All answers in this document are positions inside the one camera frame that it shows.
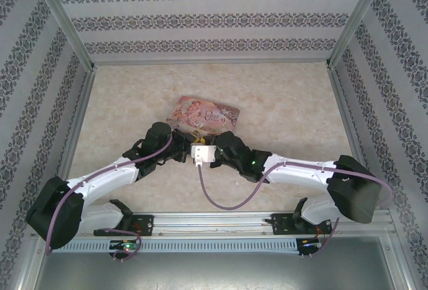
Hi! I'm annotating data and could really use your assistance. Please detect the small circuit board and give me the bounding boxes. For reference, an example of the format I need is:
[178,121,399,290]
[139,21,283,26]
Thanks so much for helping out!
[109,241,140,251]
[299,238,324,258]

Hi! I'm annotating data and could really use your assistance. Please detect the grey metal tray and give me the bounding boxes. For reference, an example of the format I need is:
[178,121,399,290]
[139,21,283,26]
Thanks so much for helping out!
[31,251,411,290]

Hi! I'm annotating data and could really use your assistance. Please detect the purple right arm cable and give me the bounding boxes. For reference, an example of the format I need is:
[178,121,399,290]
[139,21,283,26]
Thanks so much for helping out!
[197,161,395,257]

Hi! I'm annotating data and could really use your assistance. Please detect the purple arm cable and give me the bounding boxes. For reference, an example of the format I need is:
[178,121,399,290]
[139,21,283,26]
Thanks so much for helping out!
[45,134,174,257]
[197,161,395,257]

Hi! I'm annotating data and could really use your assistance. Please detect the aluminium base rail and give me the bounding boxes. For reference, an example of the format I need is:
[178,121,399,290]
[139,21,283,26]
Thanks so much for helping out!
[93,209,394,237]

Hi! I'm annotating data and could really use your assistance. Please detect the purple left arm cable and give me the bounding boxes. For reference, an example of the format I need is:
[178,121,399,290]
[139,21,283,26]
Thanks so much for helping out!
[45,134,174,257]

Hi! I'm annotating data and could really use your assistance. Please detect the short purple base cable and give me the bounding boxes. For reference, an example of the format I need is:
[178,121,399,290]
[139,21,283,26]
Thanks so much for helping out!
[112,229,143,261]

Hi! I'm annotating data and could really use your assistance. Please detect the grey slotted cable duct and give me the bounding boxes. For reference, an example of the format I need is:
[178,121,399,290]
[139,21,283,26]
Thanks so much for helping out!
[55,237,299,255]

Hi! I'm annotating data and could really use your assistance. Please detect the aluminium frame post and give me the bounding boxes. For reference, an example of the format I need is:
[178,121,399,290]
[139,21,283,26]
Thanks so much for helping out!
[326,0,393,69]
[29,0,98,74]

